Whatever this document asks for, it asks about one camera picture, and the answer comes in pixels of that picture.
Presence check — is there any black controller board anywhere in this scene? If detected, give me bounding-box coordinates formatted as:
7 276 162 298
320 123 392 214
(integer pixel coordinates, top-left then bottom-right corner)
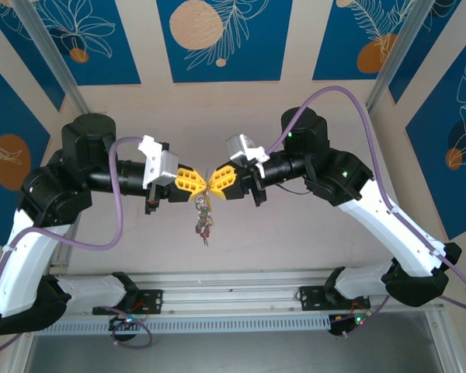
108 313 141 343
328 312 372 339

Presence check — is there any grey metal sheet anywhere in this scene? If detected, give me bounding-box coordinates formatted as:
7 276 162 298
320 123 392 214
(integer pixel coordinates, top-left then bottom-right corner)
23 333 446 373

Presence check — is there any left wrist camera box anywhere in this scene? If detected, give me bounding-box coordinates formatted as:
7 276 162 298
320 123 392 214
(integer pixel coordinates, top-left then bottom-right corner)
137 134 179 187

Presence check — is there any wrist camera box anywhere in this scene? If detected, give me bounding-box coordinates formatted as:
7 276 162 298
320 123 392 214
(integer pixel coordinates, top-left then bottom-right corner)
224 134 271 176
137 134 179 187

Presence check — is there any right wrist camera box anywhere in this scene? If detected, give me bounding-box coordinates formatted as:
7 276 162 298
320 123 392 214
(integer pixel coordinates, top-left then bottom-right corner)
224 134 271 176

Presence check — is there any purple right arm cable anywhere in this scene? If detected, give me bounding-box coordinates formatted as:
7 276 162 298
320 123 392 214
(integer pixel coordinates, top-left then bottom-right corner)
263 85 466 341

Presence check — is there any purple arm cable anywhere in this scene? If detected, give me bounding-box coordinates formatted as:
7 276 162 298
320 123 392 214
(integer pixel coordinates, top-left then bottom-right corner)
263 85 466 341
0 135 155 357

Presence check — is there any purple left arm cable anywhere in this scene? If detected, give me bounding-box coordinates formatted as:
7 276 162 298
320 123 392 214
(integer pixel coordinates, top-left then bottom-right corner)
0 135 155 357

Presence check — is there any blue floral wall panel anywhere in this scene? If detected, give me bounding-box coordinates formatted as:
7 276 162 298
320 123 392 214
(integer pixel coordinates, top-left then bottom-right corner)
311 0 412 82
23 0 142 87
388 0 466 105
156 0 294 84
405 34 466 241
0 54 52 250
0 0 66 113

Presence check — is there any aluminium frame post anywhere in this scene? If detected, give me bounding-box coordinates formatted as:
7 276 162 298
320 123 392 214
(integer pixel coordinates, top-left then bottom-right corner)
366 0 430 113
11 0 96 122

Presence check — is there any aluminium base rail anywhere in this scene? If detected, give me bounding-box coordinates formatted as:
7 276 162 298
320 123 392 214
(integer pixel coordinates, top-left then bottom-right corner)
15 270 446 323

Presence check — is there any grey slotted cable duct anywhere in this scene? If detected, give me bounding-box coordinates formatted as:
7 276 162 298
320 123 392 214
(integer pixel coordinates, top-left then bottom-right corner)
33 315 332 336

